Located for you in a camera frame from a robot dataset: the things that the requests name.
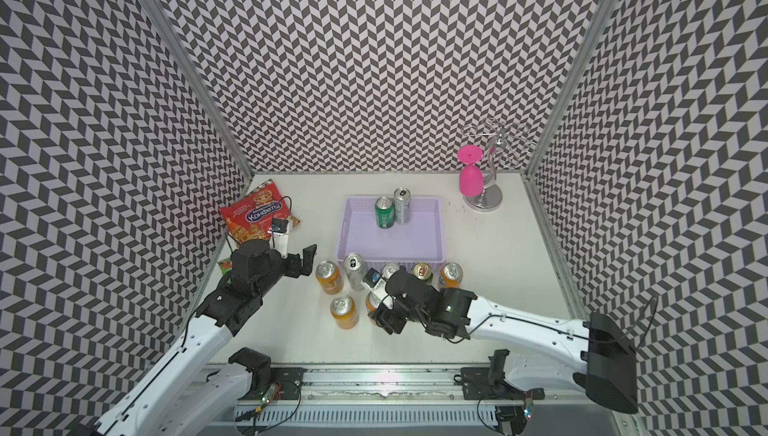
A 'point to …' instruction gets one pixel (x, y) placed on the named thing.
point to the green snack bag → (226, 265)
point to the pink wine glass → (471, 178)
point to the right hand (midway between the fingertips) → (382, 307)
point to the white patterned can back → (402, 204)
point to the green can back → (384, 212)
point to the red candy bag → (250, 218)
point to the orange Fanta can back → (372, 301)
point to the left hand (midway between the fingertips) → (297, 246)
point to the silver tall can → (355, 269)
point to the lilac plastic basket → (420, 241)
